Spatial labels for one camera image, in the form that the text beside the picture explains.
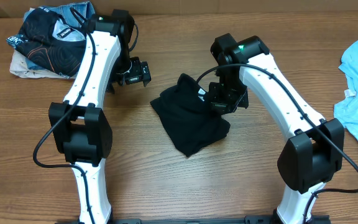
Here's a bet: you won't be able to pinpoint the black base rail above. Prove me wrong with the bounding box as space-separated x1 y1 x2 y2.
54 214 331 224

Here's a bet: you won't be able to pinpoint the beige folded cloth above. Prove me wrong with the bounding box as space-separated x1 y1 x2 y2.
9 50 76 79

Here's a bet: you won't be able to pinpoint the black patterned folded shirt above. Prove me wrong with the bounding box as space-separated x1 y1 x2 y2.
6 7 86 77

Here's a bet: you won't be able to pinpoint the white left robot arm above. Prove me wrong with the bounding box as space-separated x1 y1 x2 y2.
48 9 152 223

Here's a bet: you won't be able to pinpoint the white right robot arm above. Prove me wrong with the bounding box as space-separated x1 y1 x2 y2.
208 34 344 223

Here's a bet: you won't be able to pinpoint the folded blue jeans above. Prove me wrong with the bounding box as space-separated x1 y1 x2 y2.
23 1 96 29

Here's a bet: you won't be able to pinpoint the black t-shirt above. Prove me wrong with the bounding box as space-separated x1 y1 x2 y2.
150 73 231 157

